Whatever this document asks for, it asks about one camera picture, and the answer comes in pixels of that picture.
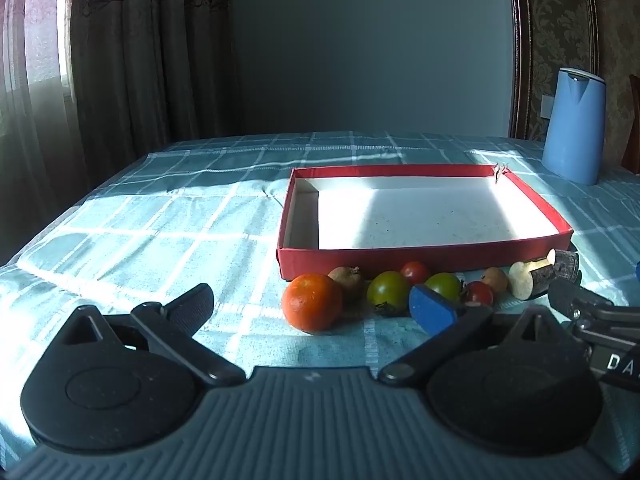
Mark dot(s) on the red cherry tomato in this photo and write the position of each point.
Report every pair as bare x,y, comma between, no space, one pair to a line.
415,271
480,292

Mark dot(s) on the orange tangerine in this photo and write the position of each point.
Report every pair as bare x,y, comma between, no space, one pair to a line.
312,305

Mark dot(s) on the white wall outlet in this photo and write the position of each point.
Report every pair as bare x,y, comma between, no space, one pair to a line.
547,106

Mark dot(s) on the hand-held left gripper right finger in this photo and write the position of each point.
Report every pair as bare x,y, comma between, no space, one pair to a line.
432,310

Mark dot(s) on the brown round fruit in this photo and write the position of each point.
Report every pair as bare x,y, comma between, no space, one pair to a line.
496,277
350,280

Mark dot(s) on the small green tomato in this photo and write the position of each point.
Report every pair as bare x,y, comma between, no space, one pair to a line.
445,285

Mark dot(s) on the blue electric kettle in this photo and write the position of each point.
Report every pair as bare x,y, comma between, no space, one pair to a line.
572,130

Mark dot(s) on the sheer white curtain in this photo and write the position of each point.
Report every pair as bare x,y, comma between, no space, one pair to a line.
30,85

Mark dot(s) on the dark wooden frame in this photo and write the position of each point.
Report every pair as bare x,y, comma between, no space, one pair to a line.
522,60

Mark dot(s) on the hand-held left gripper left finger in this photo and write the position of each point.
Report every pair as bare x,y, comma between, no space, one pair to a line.
192,305

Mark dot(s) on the wooden chair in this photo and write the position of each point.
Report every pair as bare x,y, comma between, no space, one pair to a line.
632,125

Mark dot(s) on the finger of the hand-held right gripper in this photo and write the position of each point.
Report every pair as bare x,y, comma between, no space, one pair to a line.
565,296

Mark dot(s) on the large green tomato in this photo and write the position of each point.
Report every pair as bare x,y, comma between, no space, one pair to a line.
387,287

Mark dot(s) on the red shallow cardboard box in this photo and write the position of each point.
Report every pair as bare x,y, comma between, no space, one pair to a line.
425,210

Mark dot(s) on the teal checked tablecloth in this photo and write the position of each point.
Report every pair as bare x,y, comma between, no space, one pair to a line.
175,235

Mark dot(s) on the brown patterned curtain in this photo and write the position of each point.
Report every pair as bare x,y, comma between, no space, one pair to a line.
150,50

